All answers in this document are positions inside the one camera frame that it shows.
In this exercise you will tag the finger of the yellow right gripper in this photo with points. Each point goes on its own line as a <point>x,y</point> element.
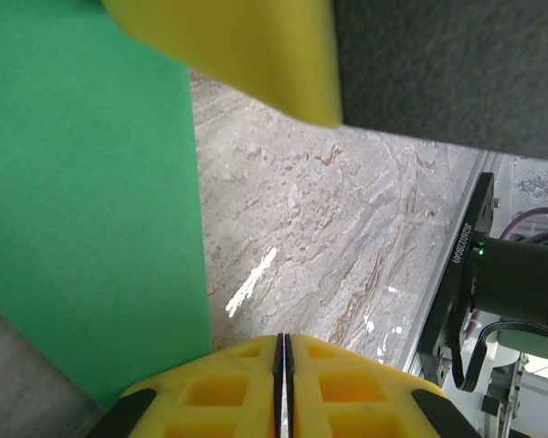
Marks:
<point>256,55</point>

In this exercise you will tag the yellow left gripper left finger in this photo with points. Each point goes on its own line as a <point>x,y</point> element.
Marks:
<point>210,397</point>

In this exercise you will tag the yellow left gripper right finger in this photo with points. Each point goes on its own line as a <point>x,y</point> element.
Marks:
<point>356,397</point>

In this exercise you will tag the green square paper sheet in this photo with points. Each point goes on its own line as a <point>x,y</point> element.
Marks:
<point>73,182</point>

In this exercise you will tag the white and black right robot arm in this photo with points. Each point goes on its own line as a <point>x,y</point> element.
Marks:
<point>516,278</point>

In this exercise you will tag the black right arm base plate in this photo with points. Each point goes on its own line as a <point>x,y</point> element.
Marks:
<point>443,328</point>

